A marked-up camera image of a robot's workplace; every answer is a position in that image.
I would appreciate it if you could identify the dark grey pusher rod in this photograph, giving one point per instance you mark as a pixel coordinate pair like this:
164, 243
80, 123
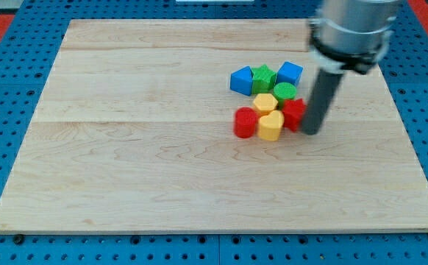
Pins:
324, 89

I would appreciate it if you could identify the yellow heart block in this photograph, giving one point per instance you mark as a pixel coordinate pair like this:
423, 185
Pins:
270, 126

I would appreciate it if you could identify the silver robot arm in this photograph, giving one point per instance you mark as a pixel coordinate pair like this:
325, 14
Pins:
345, 35

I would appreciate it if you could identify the yellow hexagon block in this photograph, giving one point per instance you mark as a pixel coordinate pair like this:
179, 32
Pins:
264, 103

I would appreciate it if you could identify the blue cube block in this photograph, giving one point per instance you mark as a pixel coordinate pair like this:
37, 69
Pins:
290, 73

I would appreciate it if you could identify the red star block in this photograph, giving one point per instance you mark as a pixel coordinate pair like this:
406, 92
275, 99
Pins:
293, 111

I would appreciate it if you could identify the green cylinder block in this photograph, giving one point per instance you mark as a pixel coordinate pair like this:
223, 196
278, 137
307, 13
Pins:
283, 91

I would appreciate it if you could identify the green star block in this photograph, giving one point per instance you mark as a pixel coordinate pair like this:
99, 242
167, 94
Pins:
263, 79

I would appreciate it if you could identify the blue triangular prism block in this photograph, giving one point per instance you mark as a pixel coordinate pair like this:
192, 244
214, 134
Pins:
241, 81

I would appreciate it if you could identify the red cylinder block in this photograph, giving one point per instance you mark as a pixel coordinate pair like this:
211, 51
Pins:
245, 120

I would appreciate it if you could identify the wooden board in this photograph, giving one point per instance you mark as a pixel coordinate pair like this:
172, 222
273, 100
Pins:
132, 134

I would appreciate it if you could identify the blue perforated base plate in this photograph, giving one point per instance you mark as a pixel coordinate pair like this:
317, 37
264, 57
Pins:
27, 52

